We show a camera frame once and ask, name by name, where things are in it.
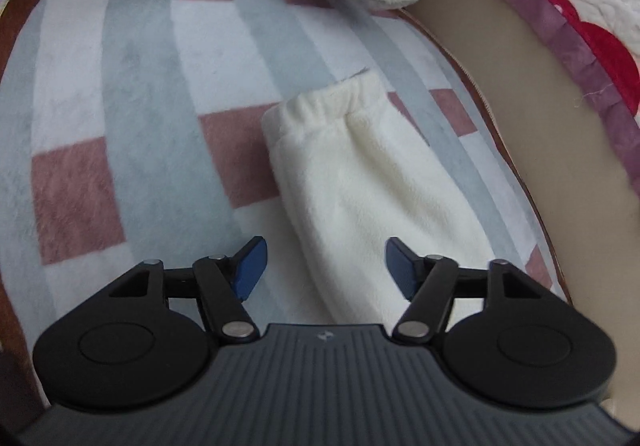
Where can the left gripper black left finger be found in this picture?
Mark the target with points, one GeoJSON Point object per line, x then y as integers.
{"type": "Point", "coordinates": [224, 284]}

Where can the cream fleece garment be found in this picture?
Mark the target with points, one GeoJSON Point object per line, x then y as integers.
{"type": "Point", "coordinates": [352, 173]}

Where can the checked grey pink rug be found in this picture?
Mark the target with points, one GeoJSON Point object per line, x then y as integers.
{"type": "Point", "coordinates": [130, 130]}

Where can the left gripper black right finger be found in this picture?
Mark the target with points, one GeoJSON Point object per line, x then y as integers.
{"type": "Point", "coordinates": [428, 284]}

